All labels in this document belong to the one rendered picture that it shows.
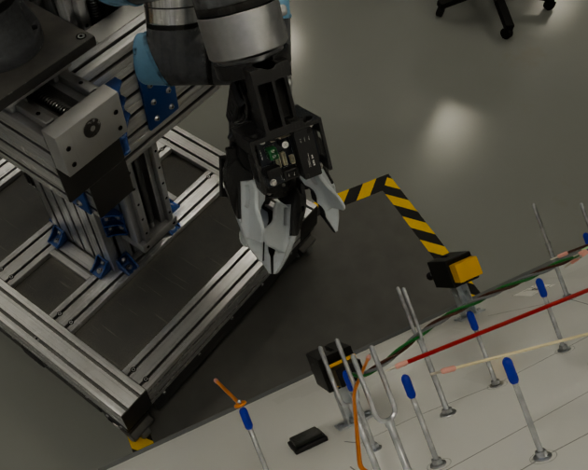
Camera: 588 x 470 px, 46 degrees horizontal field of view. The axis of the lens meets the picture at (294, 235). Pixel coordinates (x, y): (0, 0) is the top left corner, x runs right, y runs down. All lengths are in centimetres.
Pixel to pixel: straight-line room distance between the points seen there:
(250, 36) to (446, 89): 232
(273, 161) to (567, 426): 35
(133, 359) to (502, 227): 131
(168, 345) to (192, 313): 11
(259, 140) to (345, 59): 238
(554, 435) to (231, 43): 43
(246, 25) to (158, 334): 138
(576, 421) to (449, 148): 207
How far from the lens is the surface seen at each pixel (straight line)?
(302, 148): 63
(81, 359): 192
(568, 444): 62
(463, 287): 111
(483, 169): 262
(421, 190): 250
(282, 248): 87
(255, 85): 60
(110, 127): 119
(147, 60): 100
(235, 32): 61
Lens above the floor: 187
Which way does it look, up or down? 53 degrees down
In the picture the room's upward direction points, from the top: straight up
